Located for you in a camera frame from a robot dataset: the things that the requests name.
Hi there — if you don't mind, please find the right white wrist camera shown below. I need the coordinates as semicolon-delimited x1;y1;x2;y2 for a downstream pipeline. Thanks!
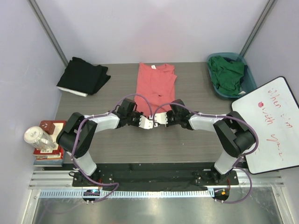
153;112;168;127

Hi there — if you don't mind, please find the small red box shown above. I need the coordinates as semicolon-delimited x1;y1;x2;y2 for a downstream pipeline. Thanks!
39;120;56;135

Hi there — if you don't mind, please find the white folded t shirt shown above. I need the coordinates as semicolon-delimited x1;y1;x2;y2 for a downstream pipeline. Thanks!
57;86;88;97

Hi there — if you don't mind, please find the green t shirt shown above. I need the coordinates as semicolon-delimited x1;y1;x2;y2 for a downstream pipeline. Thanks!
207;56;245;96

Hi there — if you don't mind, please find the red t shirt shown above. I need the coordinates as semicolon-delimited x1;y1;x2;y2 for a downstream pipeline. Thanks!
134;63;177;117

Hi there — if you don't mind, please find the stack of books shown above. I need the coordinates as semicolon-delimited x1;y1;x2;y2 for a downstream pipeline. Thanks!
33;120;66;167

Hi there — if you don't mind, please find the aluminium corner post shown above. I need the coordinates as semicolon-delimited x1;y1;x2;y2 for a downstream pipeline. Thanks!
27;0;68;67
240;0;277;57

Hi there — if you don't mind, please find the aluminium rail frame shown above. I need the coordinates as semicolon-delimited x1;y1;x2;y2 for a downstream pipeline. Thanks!
23;168;294;224

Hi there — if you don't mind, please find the black folded t shirt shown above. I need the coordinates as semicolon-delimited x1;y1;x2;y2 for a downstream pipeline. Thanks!
57;57;111;95

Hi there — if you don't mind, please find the right aluminium corner post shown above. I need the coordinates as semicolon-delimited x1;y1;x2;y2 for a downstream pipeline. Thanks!
240;0;277;57

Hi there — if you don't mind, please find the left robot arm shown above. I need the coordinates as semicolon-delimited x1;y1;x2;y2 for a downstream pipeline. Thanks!
56;98;144;186

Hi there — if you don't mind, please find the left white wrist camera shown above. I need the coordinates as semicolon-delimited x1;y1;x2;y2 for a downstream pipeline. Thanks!
139;115;154;130

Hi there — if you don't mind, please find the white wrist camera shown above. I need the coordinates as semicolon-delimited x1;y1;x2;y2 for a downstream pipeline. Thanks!
153;112;168;127
139;115;154;130

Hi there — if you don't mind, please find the white whiteboard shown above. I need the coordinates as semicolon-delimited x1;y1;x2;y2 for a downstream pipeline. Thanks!
231;77;299;174

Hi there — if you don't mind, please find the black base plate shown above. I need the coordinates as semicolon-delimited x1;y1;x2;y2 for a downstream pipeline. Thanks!
73;162;239;190

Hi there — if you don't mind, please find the clear plastic jar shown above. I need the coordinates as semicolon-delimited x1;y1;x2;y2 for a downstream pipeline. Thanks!
24;126;56;150

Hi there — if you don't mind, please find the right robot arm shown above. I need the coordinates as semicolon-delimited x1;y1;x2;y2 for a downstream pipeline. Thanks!
166;99;257;184

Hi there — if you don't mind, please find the left aluminium corner post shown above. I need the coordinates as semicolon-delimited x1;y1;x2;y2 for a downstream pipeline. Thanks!
27;0;68;67

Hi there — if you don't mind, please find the blue plastic bin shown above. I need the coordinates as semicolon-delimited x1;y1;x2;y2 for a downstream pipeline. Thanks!
206;52;256;100

